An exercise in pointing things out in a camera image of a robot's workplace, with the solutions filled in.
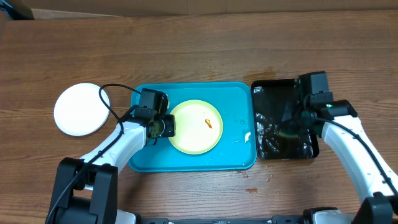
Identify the green yellow sponge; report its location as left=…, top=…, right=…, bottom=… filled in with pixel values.
left=278, top=129, right=299, bottom=139

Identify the yellow green plate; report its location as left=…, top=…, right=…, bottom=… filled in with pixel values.
left=169, top=100, right=223, bottom=155

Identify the white plate with red stain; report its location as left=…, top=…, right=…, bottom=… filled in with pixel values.
left=53, top=83, right=110, bottom=136

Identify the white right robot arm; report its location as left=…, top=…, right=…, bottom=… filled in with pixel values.
left=279, top=72, right=397, bottom=224

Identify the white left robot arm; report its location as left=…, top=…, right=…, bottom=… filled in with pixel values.
left=45, top=88, right=175, bottom=224

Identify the black rectangular tray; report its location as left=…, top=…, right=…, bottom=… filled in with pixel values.
left=251, top=79, right=319, bottom=160

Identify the blue plastic tray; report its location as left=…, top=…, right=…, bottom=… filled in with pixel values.
left=128, top=82, right=257, bottom=172

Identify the brown cardboard backdrop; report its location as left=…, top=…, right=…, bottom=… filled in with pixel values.
left=24, top=0, right=397, bottom=16

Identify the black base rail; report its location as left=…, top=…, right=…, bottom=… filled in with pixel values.
left=137, top=215, right=308, bottom=224

